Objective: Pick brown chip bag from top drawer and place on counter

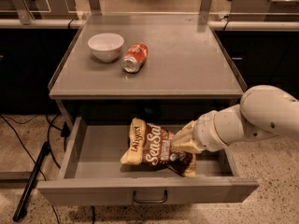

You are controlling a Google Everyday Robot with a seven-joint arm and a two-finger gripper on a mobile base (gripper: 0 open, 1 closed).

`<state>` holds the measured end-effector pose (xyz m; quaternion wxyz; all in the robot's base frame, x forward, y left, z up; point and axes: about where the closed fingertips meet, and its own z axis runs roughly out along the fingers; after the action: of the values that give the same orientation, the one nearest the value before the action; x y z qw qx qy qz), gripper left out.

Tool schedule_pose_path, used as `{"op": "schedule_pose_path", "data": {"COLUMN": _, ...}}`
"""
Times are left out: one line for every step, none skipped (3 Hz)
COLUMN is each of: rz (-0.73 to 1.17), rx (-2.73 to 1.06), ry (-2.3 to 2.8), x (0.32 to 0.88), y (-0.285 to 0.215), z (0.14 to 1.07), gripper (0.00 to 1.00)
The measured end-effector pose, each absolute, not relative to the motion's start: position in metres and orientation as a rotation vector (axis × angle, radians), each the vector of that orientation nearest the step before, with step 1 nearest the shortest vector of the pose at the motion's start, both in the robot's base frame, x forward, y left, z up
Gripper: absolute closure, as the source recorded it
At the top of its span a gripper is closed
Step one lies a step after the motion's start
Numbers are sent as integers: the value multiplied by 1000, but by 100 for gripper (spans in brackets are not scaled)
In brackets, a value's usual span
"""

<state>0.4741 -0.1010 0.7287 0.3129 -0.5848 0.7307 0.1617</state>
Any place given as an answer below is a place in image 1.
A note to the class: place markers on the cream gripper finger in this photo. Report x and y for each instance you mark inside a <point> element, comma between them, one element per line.
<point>190,126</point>
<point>184,141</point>

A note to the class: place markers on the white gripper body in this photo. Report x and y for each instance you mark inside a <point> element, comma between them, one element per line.
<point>206,131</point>

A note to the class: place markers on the brown sea salt chip bag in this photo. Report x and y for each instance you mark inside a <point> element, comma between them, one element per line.
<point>151,145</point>

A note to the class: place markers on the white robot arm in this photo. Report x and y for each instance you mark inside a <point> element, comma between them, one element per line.
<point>263,112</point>

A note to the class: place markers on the grey open top drawer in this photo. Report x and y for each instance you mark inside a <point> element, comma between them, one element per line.
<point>92,173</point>

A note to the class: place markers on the orange soda can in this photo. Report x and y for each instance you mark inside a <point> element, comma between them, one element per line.
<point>134,58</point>

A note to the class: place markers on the white ceramic bowl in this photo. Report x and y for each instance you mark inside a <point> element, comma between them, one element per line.
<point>106,47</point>

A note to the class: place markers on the black bar on floor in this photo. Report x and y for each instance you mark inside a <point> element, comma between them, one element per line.
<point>21,208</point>

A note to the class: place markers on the left background desk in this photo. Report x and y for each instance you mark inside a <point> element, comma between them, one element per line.
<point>41,9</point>

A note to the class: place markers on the dark metal drawer handle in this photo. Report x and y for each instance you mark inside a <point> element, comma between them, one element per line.
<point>150,197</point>

